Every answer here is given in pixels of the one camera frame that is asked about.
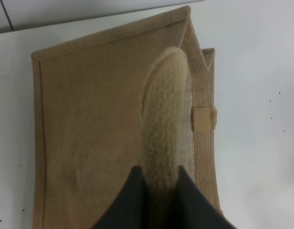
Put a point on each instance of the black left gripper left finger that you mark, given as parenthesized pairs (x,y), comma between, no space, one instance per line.
(130,208)

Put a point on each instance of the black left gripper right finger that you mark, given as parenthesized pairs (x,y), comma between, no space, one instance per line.
(191,210)

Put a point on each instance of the brown linen tote bag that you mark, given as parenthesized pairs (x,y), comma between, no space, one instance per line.
(87,104)

